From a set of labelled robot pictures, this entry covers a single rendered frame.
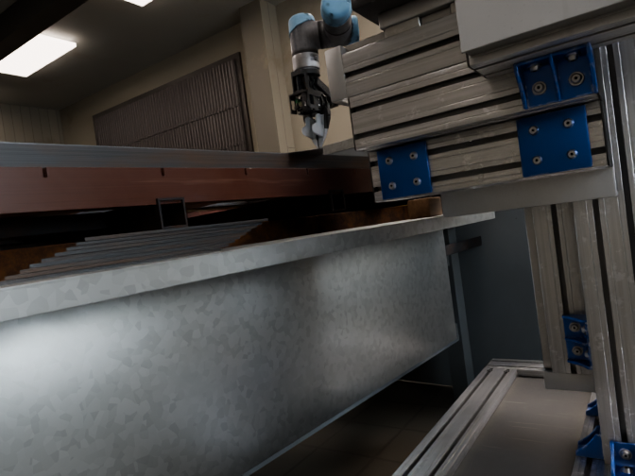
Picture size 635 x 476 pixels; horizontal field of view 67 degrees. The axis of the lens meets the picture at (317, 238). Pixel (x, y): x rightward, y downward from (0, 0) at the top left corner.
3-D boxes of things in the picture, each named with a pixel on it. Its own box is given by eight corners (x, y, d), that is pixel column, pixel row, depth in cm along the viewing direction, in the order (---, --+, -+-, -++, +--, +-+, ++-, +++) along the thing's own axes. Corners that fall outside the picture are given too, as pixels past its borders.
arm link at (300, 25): (316, 8, 130) (284, 13, 131) (320, 49, 131) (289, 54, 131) (317, 21, 138) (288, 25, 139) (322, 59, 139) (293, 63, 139)
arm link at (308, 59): (303, 63, 140) (325, 54, 135) (305, 79, 140) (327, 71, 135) (286, 59, 135) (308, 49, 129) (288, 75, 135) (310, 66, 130)
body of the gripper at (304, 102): (290, 116, 134) (284, 73, 134) (310, 119, 141) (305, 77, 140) (311, 110, 129) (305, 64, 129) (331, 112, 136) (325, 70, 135)
